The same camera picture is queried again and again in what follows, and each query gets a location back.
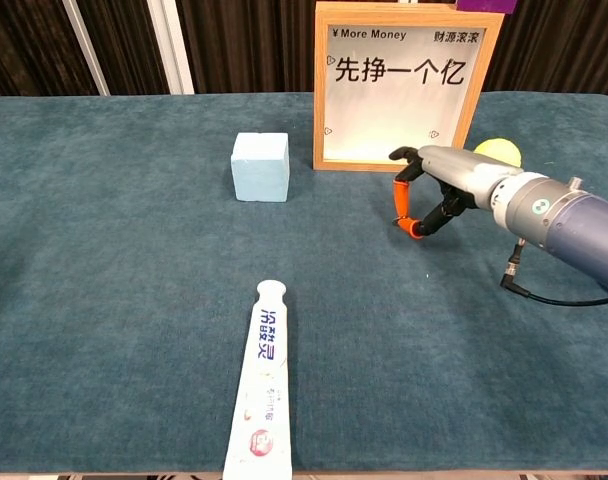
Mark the yellow tennis ball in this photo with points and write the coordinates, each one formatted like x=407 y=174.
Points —
x=504 y=149

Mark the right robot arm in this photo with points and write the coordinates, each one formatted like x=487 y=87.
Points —
x=574 y=220

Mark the teal table cloth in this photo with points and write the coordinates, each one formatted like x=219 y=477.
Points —
x=109 y=275

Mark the purple block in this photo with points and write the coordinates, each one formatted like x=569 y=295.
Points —
x=484 y=5

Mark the thin white frame post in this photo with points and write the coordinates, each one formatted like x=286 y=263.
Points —
x=86 y=50

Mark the white toothpaste tube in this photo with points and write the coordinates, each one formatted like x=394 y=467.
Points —
x=261 y=390

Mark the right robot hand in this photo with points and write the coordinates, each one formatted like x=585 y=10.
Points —
x=459 y=170

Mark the light blue foam cube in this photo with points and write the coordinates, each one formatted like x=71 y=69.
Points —
x=260 y=170

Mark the wooden framed coin box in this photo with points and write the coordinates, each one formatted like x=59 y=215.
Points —
x=384 y=110

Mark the wide white frame post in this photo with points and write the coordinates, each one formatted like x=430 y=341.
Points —
x=171 y=50

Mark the dark pleated curtain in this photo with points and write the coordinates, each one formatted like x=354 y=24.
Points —
x=249 y=45

